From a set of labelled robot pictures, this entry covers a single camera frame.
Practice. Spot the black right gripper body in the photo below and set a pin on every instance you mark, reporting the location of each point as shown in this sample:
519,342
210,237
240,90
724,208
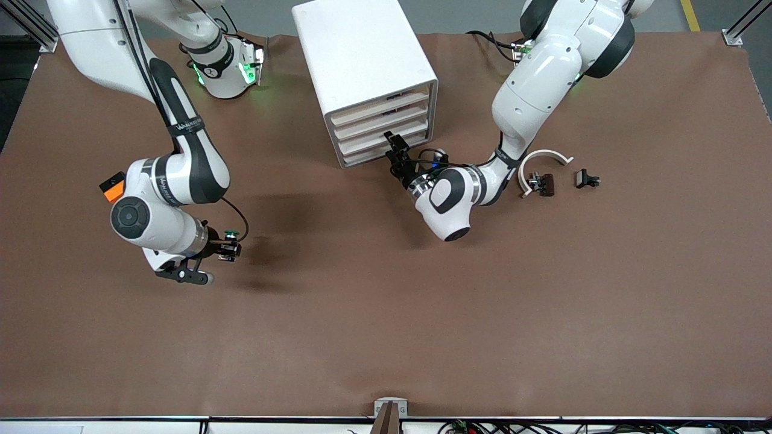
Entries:
214,247

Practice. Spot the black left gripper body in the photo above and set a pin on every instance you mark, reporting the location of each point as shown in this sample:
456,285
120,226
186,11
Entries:
405,171

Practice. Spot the green push button switch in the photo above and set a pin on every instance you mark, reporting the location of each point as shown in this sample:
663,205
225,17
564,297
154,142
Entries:
231,231

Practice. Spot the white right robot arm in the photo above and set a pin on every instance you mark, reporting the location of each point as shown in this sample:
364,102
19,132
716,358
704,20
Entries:
151,241

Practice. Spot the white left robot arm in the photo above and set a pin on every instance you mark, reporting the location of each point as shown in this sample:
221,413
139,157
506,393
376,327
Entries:
531,90

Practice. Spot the orange box with black side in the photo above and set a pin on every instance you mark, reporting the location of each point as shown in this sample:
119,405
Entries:
112,191

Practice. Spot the brown table cover sheet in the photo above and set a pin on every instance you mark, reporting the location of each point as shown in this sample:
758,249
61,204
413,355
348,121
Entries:
386,301

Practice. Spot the dark brown small component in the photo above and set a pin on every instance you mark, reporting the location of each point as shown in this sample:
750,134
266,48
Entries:
546,184

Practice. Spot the white curved plastic piece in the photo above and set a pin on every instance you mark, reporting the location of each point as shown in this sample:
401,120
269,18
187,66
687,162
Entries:
552,154

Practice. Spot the small black clip component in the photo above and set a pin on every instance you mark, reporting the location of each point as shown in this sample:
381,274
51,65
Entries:
583,178

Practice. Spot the grey metal bracket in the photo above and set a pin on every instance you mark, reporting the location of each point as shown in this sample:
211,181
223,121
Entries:
380,406

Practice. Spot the brown camera mount bar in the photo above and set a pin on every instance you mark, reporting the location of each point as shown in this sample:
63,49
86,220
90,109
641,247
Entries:
386,423

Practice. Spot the aluminium frame profile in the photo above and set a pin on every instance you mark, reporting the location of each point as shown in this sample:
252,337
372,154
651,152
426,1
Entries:
46,46
732,38

